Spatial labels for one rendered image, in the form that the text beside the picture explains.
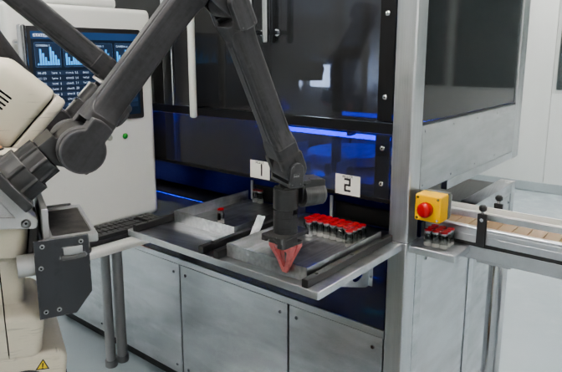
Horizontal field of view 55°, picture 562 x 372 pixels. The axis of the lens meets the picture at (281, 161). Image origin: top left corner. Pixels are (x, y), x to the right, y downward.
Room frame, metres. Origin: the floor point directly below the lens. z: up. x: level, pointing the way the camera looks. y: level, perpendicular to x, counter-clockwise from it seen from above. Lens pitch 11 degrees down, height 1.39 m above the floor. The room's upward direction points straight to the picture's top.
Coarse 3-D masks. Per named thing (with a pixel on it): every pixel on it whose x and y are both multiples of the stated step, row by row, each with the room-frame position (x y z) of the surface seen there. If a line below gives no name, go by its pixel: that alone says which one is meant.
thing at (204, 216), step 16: (240, 192) 1.85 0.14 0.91; (192, 208) 1.67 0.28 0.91; (208, 208) 1.73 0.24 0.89; (224, 208) 1.76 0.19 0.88; (240, 208) 1.76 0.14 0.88; (256, 208) 1.76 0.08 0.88; (272, 208) 1.76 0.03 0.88; (304, 208) 1.72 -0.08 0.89; (192, 224) 1.57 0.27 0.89; (208, 224) 1.52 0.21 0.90; (224, 224) 1.48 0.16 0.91; (240, 224) 1.48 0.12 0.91
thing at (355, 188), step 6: (336, 174) 1.55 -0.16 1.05; (342, 174) 1.54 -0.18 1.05; (336, 180) 1.55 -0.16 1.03; (342, 180) 1.54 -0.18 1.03; (354, 180) 1.51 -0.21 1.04; (336, 186) 1.55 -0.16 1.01; (342, 186) 1.53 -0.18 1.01; (348, 186) 1.52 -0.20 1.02; (354, 186) 1.51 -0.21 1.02; (336, 192) 1.55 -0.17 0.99; (342, 192) 1.53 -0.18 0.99; (348, 192) 1.52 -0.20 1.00; (354, 192) 1.51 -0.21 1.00
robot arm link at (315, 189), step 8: (296, 168) 1.15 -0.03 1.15; (272, 176) 1.20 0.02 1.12; (296, 176) 1.15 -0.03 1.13; (304, 176) 1.21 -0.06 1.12; (312, 176) 1.22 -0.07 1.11; (288, 184) 1.15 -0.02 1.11; (296, 184) 1.15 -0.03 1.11; (304, 184) 1.19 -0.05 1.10; (312, 184) 1.20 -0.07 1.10; (320, 184) 1.22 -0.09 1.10; (312, 192) 1.19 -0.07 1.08; (320, 192) 1.21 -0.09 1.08; (304, 200) 1.19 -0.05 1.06; (312, 200) 1.19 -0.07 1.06; (320, 200) 1.21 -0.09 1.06
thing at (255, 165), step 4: (252, 160) 1.76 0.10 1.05; (252, 164) 1.76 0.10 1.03; (256, 164) 1.75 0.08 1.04; (260, 164) 1.74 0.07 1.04; (264, 164) 1.72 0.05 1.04; (252, 168) 1.76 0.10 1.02; (256, 168) 1.75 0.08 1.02; (260, 168) 1.74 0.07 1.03; (264, 168) 1.72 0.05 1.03; (268, 168) 1.71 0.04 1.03; (252, 172) 1.76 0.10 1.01; (256, 172) 1.75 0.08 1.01; (260, 172) 1.74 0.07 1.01; (264, 172) 1.72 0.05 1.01; (268, 172) 1.71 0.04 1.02; (252, 176) 1.76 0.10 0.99; (256, 176) 1.75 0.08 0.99; (260, 176) 1.74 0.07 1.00; (264, 176) 1.72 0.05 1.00; (268, 176) 1.71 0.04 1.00; (268, 180) 1.71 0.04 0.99
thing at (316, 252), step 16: (240, 240) 1.36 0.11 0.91; (256, 240) 1.40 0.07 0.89; (304, 240) 1.44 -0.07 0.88; (320, 240) 1.44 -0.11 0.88; (368, 240) 1.36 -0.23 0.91; (240, 256) 1.29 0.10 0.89; (256, 256) 1.25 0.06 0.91; (272, 256) 1.31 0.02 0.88; (304, 256) 1.31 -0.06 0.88; (320, 256) 1.31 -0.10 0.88; (336, 256) 1.25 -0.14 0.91; (304, 272) 1.16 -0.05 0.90
